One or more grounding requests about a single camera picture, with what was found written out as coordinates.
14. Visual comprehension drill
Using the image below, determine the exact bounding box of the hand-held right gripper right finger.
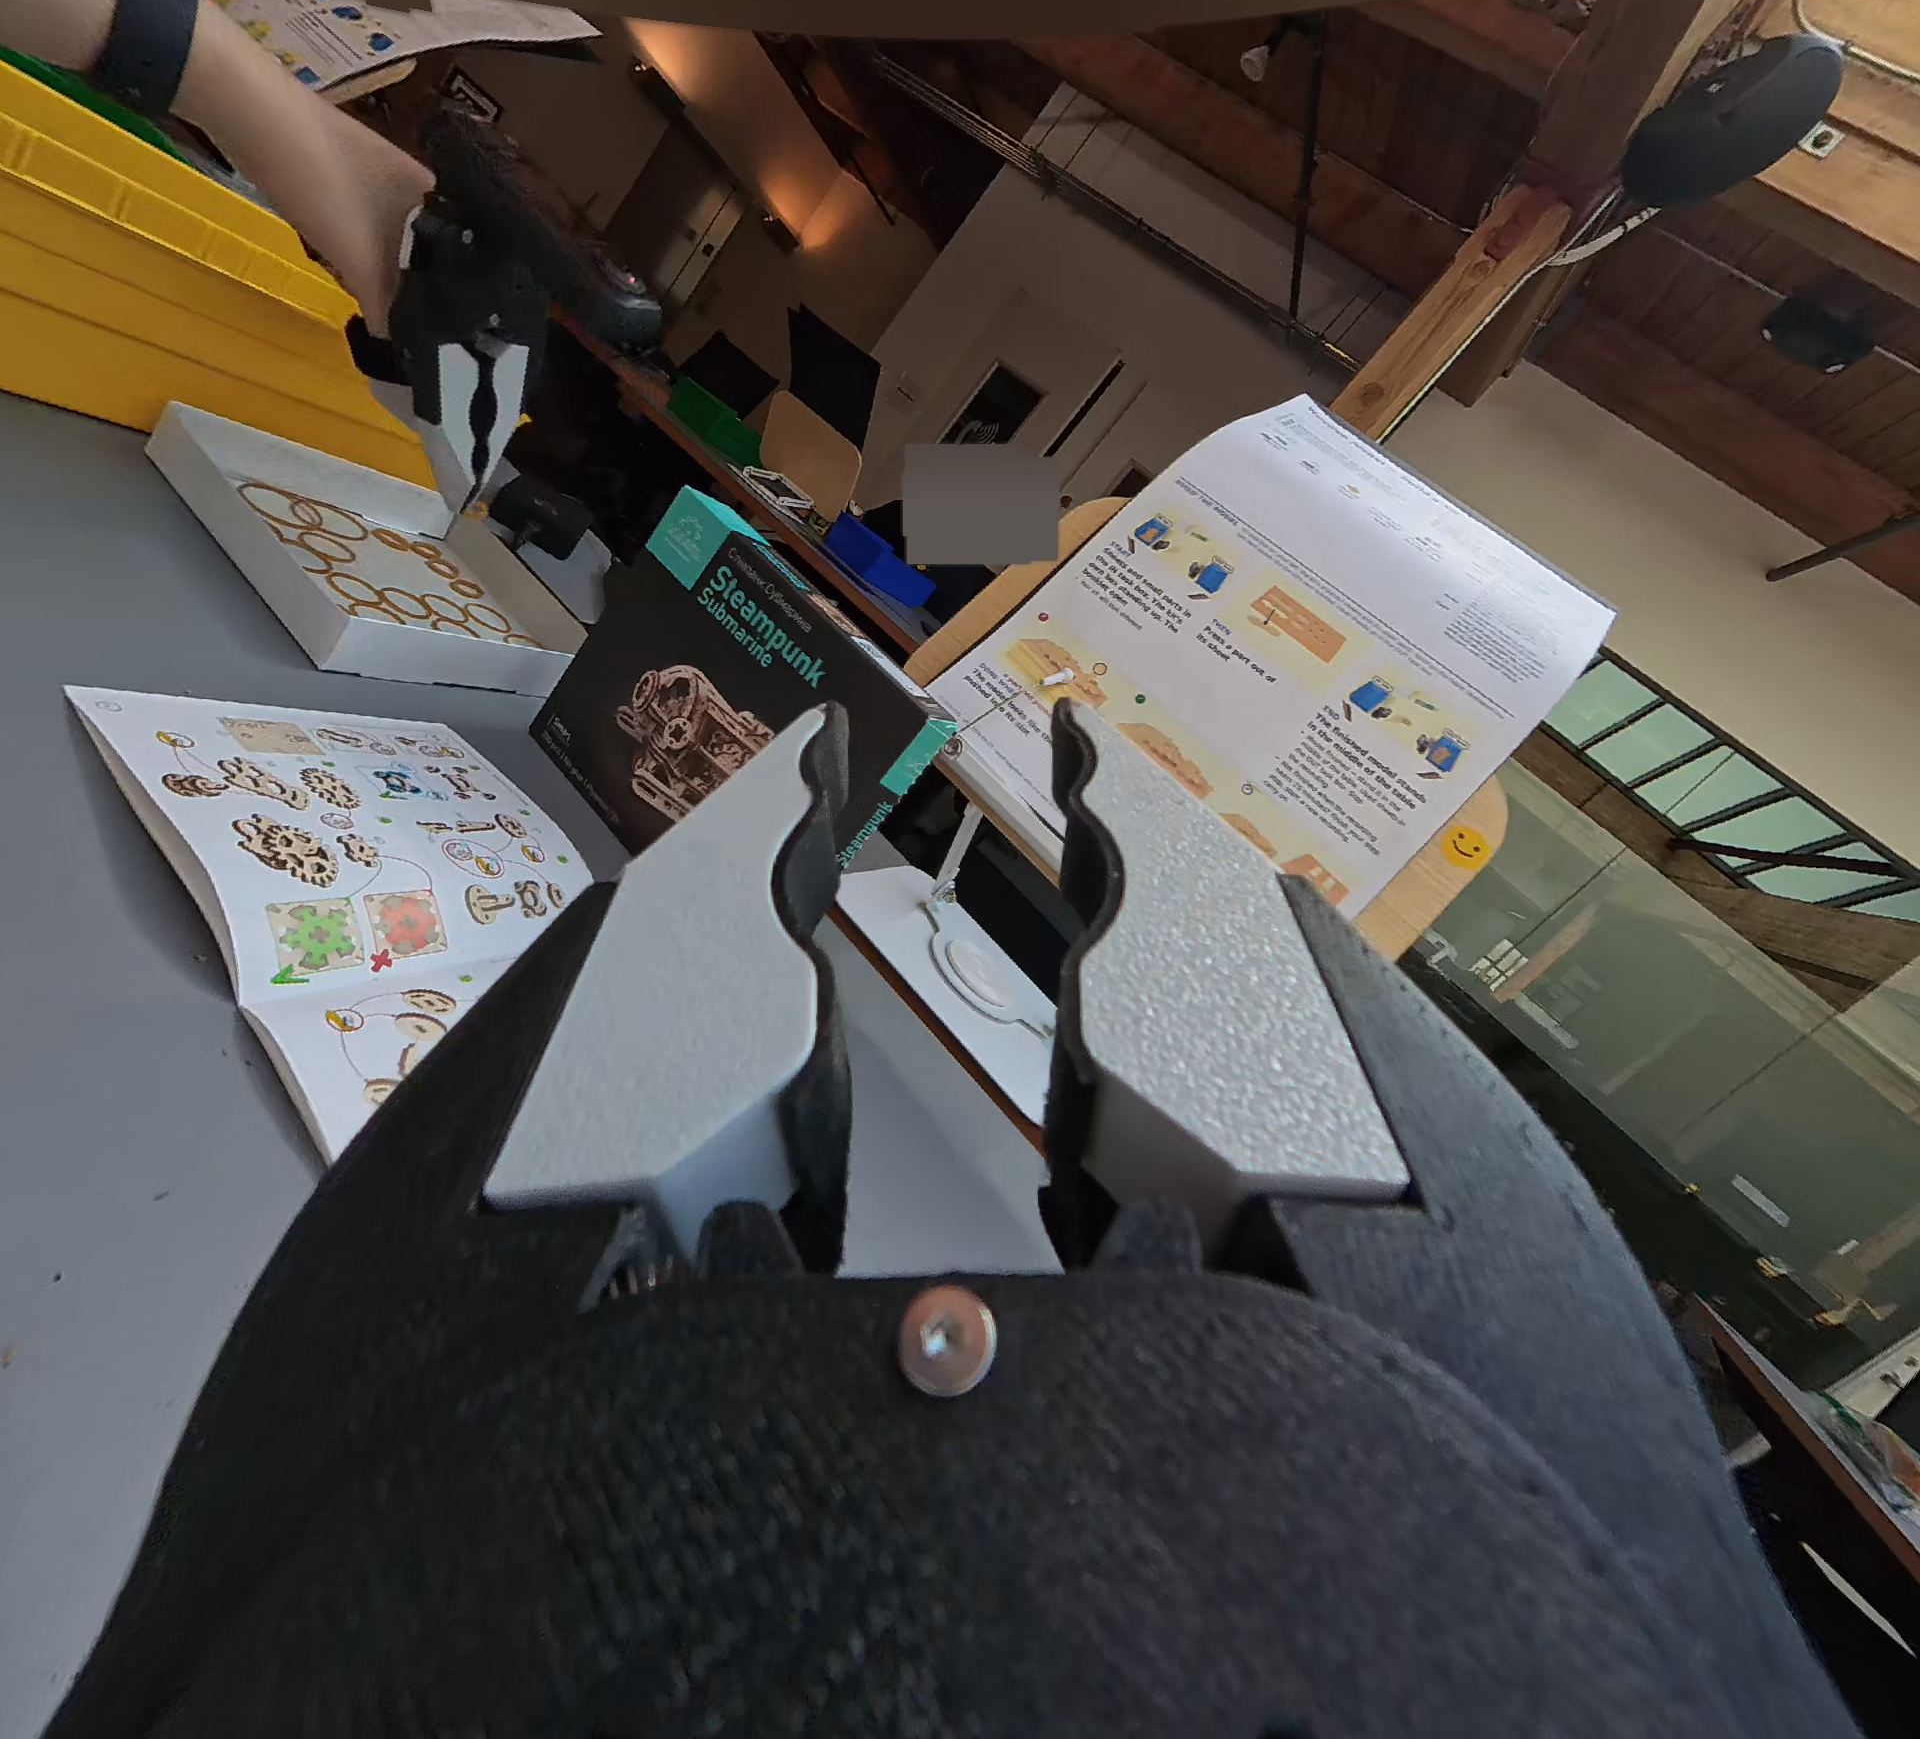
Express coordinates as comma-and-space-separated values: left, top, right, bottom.
1043, 697, 1414, 1270

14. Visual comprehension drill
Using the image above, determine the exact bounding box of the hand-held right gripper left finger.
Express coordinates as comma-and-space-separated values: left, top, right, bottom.
481, 700, 853, 1270

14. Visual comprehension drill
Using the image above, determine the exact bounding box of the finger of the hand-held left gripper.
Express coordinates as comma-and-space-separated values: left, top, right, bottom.
410, 332, 491, 520
475, 332, 547, 512

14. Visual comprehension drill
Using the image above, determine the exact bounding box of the wooden parts sheet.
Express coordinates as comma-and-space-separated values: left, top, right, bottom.
237, 478, 535, 650

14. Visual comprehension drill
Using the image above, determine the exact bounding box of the black model kit box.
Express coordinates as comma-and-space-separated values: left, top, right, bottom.
532, 485, 962, 877

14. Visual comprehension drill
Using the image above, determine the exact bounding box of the person's left hand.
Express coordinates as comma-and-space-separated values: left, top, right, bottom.
181, 2, 438, 325

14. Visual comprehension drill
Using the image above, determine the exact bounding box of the small green plastic bin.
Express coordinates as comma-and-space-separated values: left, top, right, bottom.
667, 376, 751, 467

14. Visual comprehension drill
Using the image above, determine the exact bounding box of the white cardboard box tray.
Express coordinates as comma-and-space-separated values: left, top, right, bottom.
144, 399, 589, 697

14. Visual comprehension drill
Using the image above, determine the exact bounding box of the yellow plastic bin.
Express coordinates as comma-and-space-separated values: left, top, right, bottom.
0, 270, 435, 488
0, 51, 362, 321

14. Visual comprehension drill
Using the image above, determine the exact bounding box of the beige chair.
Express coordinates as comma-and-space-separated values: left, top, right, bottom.
743, 389, 863, 515

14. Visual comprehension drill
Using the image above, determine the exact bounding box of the folded instruction sheet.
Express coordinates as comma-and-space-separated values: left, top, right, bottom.
202, 0, 600, 106

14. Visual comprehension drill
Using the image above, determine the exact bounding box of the black wrist watch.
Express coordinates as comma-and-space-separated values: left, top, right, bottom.
88, 0, 216, 119

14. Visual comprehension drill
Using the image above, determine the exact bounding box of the blue plastic bin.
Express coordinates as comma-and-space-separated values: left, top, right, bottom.
825, 510, 937, 605

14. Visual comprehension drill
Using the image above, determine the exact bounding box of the open instruction booklet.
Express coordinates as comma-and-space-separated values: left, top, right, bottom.
64, 685, 634, 1167

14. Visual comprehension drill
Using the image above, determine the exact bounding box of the large printed instruction sheet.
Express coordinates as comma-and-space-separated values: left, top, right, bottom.
959, 391, 1617, 917

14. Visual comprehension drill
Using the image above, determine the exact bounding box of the wooden support beam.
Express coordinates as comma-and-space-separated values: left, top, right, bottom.
1327, 180, 1578, 443

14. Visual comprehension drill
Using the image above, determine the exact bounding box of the wooden desk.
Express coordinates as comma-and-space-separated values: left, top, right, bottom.
1697, 1295, 1920, 1576

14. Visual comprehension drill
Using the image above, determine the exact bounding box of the small black ceiling device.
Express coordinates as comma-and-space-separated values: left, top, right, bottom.
1764, 289, 1876, 376

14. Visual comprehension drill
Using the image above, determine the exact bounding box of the black round ceiling device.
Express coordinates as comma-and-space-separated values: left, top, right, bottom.
1620, 32, 1846, 215

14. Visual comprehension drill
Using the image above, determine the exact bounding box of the white ring-shaped device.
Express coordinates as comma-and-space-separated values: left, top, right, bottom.
920, 900, 1061, 1039

